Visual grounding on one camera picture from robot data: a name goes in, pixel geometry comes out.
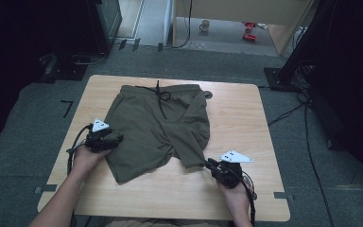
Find black stand base plate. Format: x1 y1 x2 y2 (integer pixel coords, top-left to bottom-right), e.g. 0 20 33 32
263 66 301 93

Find person's right hand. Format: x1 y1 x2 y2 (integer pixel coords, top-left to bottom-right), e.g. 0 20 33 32
216 180 253 209

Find long black floor cable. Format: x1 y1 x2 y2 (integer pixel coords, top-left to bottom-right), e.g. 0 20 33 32
302 94 337 227

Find beige mug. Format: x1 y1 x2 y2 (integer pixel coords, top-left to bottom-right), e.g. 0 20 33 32
199 19 212 33

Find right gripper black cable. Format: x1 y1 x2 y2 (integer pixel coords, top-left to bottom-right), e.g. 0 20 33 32
239 169 259 227

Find grey tape strip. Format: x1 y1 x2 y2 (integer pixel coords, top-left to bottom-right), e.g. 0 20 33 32
273 191 295 203

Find person's left hand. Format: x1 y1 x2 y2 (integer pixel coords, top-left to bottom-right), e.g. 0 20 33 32
71 145 112 178

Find black hanging cable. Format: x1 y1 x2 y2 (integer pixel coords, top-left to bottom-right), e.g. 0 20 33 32
171 0 194 50

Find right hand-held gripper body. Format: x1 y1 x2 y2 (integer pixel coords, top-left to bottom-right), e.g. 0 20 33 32
213 149 254 190

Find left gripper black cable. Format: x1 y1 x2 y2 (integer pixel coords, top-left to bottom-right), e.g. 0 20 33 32
65 123 95 178

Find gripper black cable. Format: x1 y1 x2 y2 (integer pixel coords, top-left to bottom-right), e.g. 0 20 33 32
65 123 95 178
239 169 259 227

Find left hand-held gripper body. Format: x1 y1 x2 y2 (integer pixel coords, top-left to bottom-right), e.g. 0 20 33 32
84 117 125 154

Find olive green shorts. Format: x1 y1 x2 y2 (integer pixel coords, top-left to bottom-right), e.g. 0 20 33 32
104 79 212 185

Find black equipment cabinet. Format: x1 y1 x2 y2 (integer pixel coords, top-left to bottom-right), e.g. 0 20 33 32
84 0 123 56

